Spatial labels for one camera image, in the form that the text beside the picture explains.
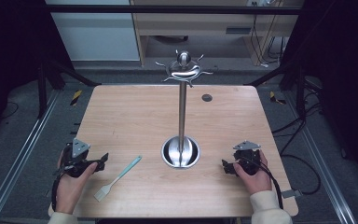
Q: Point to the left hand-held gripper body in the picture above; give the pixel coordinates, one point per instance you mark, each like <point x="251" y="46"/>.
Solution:
<point x="80" y="148"/>

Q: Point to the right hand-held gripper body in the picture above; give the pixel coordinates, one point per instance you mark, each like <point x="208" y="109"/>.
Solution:
<point x="248" y="160"/>

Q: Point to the person's right hand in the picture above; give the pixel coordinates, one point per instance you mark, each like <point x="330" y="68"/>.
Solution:
<point x="256" y="182"/>

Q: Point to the person's left hand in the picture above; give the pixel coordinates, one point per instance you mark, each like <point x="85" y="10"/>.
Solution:
<point x="70" y="189"/>

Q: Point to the yellow-black hazard tape strip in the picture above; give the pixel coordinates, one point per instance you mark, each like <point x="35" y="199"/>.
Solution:
<point x="76" y="97"/>
<point x="275" y="98"/>

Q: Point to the grey connector block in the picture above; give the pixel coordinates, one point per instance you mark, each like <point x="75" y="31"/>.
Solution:
<point x="291" y="194"/>

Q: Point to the steel utensil stand with hooks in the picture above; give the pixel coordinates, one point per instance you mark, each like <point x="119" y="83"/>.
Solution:
<point x="182" y="109"/>

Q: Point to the white power strip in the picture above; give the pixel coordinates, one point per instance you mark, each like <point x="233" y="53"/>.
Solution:
<point x="264" y="65"/>

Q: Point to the white cabinet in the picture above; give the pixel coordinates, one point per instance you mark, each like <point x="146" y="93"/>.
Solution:
<point x="96" y="34"/>

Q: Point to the dark curtain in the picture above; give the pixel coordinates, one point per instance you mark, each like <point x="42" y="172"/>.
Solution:
<point x="345" y="62"/>
<point x="9" y="46"/>

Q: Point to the light wooden desk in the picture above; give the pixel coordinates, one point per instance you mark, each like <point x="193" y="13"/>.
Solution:
<point x="195" y="26"/>

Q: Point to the aluminium floor rail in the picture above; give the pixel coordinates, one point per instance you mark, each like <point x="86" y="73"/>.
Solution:
<point x="18" y="155"/>
<point x="323" y="161"/>

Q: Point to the black metal frame stand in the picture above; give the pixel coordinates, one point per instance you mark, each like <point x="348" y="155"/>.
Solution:
<point x="42" y="90"/>
<point x="300" y="93"/>

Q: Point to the black horizontal frame bar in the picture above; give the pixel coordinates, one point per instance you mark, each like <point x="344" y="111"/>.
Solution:
<point x="167" y="9"/>

